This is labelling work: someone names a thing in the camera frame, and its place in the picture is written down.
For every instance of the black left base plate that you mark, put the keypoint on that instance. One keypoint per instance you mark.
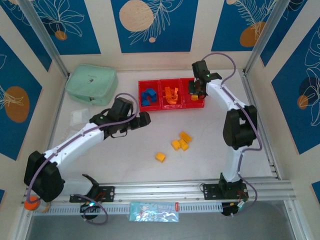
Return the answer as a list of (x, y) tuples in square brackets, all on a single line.
[(107, 193)]

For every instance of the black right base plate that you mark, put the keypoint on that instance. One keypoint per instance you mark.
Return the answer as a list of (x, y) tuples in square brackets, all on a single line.
[(211, 191)]

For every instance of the yellow lego brick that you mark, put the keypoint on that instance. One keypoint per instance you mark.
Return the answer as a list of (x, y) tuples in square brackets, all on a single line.
[(184, 146), (185, 136), (160, 157), (194, 97), (175, 145)]

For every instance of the controller board with green LED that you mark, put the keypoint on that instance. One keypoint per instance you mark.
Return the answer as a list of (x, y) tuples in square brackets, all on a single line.
[(237, 206), (89, 204)]

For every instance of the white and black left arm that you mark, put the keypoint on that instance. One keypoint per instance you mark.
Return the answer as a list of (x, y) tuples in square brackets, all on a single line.
[(75, 142)]

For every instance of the aluminium front rail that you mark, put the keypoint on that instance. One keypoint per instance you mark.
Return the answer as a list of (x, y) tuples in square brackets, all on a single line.
[(160, 190)]

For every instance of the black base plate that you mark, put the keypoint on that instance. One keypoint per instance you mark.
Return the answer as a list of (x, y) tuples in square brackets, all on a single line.
[(107, 193), (211, 191)]

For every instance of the cartoon print packet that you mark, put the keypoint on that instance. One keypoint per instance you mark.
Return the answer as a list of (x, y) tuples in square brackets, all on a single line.
[(153, 212)]

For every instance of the aluminium corner post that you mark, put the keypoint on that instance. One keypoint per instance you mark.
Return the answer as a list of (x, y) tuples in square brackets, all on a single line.
[(44, 35), (265, 35)]

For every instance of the mint green fabric pouch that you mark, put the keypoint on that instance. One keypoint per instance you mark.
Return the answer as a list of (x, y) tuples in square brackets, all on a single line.
[(90, 80)]

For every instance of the red plastic bin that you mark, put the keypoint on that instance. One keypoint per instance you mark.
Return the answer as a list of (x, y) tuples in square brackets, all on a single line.
[(150, 109), (172, 107), (195, 105)]

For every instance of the jar with orange lid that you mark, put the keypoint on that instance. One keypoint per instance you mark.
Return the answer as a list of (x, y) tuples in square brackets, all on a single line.
[(32, 205)]

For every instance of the aluminium side rail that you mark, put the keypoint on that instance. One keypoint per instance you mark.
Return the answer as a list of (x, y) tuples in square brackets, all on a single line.
[(262, 125), (56, 112)]

